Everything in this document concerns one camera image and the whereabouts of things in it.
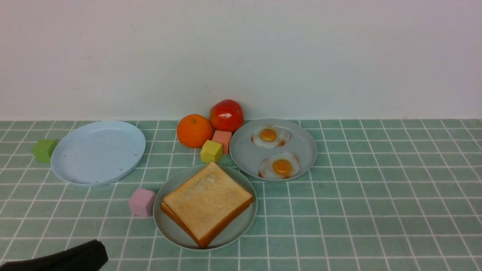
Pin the toast slice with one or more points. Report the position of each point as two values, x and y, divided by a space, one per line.
173 216
208 202

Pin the salmon pink cube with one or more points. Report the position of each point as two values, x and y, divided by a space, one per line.
223 138

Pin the grey plate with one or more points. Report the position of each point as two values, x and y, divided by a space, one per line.
247 156

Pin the red tomato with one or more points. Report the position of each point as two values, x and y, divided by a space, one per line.
227 115

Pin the back fried egg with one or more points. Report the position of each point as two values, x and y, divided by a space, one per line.
270 137

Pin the fried egg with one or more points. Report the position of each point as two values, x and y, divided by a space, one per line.
279 166
270 137

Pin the yellow cube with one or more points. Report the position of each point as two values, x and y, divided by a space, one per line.
211 152

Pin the orange fruit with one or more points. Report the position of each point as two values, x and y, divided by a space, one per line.
194 130

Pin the front fried egg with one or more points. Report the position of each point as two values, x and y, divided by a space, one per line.
279 166

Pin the teal green plate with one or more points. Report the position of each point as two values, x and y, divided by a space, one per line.
177 236

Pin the light blue plate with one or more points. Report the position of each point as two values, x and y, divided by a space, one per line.
98 154

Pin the green cube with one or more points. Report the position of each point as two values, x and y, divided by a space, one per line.
43 149

